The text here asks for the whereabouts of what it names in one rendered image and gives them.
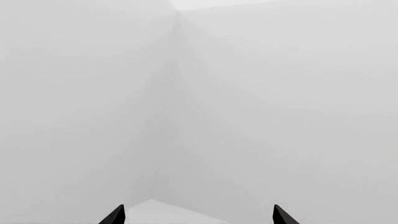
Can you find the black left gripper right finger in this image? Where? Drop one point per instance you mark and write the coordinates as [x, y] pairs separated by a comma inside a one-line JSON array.
[[282, 217]]

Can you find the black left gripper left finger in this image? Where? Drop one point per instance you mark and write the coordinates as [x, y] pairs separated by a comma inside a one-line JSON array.
[[115, 217]]

